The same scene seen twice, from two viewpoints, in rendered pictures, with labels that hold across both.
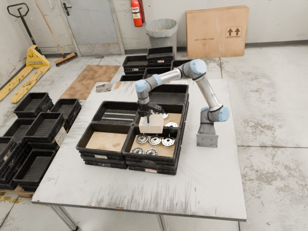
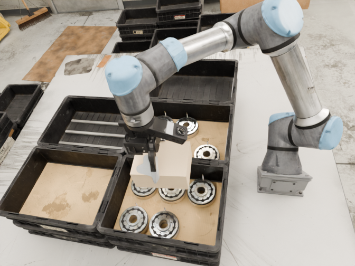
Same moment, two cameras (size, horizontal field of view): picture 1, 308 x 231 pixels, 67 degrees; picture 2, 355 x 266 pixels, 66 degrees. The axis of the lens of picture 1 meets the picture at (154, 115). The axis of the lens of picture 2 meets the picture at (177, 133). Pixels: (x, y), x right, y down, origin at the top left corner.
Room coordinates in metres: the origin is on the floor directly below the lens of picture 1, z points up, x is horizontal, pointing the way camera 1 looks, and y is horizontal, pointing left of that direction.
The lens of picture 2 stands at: (0.79, -0.04, 1.77)
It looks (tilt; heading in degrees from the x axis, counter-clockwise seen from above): 51 degrees down; 1
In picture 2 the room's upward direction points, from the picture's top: 12 degrees counter-clockwise
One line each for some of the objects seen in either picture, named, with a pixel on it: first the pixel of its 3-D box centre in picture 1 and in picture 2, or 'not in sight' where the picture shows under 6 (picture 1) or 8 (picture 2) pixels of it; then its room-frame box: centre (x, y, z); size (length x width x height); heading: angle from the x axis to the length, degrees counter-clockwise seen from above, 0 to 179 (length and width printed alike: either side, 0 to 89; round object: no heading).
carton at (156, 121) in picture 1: (151, 123); (162, 164); (1.24, 0.03, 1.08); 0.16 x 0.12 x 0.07; 75
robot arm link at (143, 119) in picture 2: (143, 99); (137, 112); (1.24, 0.05, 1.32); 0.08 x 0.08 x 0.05
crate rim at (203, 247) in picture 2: (151, 141); (165, 197); (1.22, 0.05, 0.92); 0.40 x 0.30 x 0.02; 70
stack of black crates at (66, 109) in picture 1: (67, 117); (24, 116); (2.45, 1.15, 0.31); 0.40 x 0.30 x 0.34; 165
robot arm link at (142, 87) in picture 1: (141, 89); (129, 85); (1.25, 0.05, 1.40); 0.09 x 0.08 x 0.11; 128
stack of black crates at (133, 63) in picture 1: (138, 69); (142, 31); (3.36, 0.12, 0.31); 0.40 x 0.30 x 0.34; 75
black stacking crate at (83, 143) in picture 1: (106, 141); (67, 189); (1.35, 0.43, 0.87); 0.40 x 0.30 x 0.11; 70
